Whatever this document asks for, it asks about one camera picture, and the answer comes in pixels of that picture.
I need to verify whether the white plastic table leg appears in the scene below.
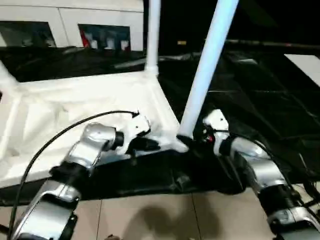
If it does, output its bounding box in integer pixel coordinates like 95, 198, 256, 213
0, 61, 19, 88
143, 0, 161, 76
177, 0, 240, 141

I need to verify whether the white plastic table top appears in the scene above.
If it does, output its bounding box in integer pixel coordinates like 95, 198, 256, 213
0, 71, 191, 188

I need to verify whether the black mat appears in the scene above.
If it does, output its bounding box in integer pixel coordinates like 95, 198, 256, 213
0, 44, 320, 207

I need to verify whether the dark metal rod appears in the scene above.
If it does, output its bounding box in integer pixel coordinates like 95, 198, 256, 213
224, 39, 320, 50

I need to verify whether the red bottle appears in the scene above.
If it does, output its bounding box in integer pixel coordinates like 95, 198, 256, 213
81, 27, 91, 48

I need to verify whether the white flat panel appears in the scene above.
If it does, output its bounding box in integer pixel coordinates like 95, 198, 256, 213
284, 53, 320, 88

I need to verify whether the black backdrop cloth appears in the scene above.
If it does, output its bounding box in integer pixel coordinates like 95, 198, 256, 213
142, 0, 320, 46

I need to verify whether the white cabinet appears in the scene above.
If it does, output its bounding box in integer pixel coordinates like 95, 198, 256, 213
0, 6, 146, 51

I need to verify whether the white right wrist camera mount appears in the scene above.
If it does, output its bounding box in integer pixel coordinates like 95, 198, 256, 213
202, 109, 230, 156

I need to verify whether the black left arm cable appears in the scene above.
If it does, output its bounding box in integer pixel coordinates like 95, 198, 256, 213
9, 109, 141, 240

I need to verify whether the black floor cable bundle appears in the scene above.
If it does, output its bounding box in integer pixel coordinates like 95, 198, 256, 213
303, 179, 320, 201

